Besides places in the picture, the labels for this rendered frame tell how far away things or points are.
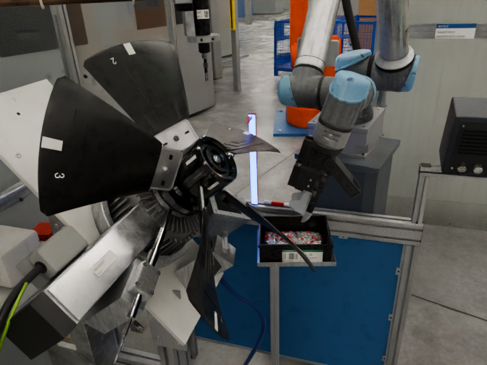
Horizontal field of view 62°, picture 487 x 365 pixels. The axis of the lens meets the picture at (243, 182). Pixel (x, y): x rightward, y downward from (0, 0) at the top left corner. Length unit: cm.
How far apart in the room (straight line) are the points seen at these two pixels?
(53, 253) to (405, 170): 243
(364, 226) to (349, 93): 65
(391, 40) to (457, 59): 143
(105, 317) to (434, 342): 173
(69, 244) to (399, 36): 102
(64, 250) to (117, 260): 9
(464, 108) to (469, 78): 151
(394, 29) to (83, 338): 117
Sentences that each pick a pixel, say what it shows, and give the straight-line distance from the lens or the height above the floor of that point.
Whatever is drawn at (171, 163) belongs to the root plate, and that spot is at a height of 123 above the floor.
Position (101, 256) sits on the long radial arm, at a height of 113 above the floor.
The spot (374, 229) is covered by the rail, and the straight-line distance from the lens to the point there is 139.
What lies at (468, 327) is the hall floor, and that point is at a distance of 238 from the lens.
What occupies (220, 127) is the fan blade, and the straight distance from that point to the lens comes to 120.
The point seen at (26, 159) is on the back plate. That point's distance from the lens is 97.
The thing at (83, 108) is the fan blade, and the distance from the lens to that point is 73.
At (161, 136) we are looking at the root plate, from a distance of 93.
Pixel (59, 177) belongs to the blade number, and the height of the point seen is 129.
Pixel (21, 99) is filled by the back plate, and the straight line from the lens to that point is 108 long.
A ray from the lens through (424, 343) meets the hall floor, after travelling 223.
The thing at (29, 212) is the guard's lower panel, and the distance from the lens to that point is 154.
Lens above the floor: 156
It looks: 26 degrees down
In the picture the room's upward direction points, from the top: 3 degrees counter-clockwise
